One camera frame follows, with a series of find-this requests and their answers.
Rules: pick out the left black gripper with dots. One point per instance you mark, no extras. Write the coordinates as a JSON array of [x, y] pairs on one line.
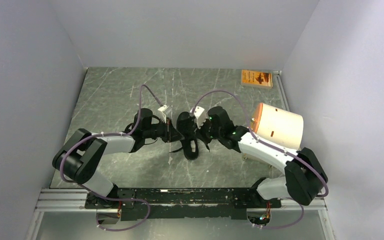
[[170, 133]]

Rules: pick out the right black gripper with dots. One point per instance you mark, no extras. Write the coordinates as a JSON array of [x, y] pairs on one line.
[[200, 133]]

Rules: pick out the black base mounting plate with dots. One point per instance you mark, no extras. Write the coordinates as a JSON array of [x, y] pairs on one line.
[[178, 203]]

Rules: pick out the white cylindrical lampshade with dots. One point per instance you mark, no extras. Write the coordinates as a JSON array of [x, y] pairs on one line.
[[277, 125]]

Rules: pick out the orange book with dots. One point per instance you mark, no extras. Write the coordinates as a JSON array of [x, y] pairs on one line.
[[256, 79]]

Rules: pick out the black canvas shoe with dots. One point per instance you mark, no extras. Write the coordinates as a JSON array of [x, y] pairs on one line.
[[186, 125]]

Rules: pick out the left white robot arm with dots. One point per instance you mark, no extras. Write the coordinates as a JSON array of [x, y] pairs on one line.
[[77, 161]]

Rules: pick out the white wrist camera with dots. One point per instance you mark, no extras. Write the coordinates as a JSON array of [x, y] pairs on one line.
[[163, 112], [200, 115]]

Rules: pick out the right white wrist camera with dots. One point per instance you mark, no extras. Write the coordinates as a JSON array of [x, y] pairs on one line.
[[200, 115]]

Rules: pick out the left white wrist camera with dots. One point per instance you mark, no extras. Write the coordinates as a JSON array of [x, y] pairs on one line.
[[163, 112]]

